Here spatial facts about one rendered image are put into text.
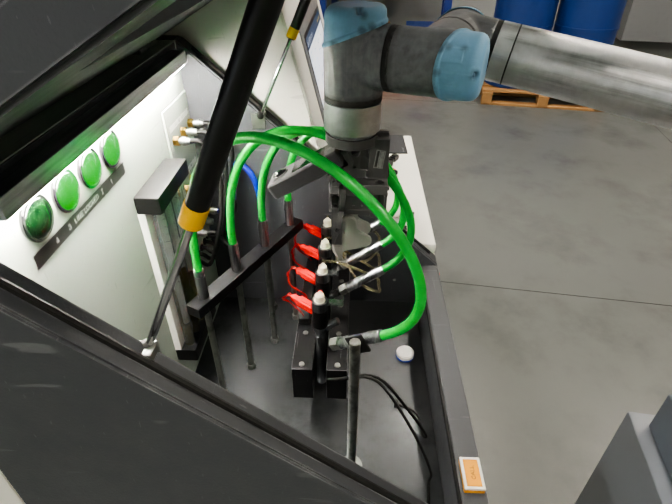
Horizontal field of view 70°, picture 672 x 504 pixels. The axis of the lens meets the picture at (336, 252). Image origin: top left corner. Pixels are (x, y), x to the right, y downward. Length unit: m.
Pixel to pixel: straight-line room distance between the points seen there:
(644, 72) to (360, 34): 0.34
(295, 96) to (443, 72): 0.50
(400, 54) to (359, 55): 0.05
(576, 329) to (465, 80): 2.13
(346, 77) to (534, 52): 0.24
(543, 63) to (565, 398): 1.76
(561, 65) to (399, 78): 0.21
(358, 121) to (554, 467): 1.66
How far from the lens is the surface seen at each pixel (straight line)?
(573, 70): 0.68
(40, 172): 0.55
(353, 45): 0.59
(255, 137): 0.60
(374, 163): 0.66
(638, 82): 0.69
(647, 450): 1.16
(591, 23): 5.47
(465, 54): 0.56
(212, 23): 1.02
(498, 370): 2.27
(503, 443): 2.05
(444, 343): 0.98
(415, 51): 0.57
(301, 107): 1.02
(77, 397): 0.51
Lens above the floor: 1.64
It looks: 36 degrees down
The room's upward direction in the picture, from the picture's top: straight up
